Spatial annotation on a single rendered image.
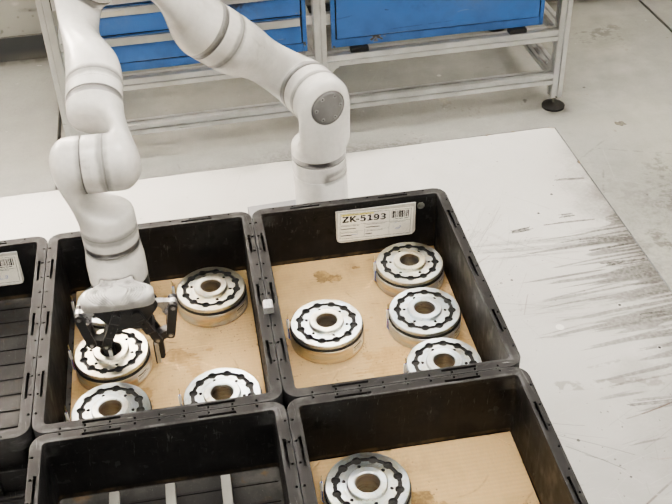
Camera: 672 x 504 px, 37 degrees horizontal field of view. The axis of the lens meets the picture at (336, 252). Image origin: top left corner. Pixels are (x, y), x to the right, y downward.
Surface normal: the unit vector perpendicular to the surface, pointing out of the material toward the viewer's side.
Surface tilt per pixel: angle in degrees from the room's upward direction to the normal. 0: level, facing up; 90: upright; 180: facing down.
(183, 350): 0
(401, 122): 0
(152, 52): 90
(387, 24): 90
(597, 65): 0
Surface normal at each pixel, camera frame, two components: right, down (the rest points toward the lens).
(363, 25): 0.19, 0.60
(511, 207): -0.03, -0.79
